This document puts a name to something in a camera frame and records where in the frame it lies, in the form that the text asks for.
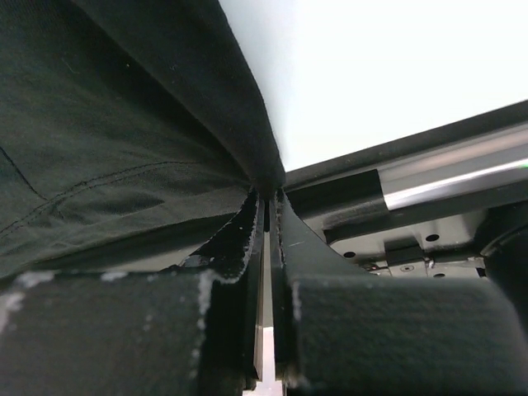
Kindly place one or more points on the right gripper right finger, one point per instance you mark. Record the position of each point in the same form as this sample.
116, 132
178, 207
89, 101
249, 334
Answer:
341, 330

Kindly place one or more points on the black tank top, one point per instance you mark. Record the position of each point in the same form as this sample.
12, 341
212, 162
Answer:
120, 118

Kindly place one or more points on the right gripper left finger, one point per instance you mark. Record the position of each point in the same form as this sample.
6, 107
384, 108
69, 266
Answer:
191, 329

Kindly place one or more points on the aluminium extrusion rail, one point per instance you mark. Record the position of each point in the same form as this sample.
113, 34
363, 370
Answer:
493, 160

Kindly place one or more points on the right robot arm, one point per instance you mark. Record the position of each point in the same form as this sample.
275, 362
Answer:
507, 247

